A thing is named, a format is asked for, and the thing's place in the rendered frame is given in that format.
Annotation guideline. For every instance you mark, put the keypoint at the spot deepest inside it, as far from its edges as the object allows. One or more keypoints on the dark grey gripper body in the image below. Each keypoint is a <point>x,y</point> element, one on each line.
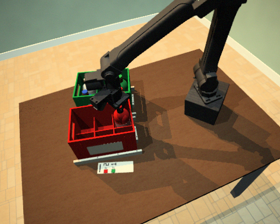
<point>123,96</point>

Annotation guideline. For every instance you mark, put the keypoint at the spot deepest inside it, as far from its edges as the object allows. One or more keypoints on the green bottle crate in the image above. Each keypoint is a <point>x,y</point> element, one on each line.
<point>81,100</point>

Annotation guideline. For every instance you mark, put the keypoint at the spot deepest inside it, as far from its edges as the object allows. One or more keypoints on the white paper pick list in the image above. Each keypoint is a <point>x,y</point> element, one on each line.
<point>115,167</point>

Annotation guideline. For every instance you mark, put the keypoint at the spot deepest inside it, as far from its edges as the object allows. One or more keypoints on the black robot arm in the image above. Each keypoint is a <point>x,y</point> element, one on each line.
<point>154,30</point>

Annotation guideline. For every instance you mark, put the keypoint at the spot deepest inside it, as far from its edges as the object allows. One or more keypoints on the blue bottle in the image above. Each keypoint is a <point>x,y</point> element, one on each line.
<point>85,92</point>

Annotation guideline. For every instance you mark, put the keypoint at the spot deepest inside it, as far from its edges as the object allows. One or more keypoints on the red crate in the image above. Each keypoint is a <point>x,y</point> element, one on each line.
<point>94,134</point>

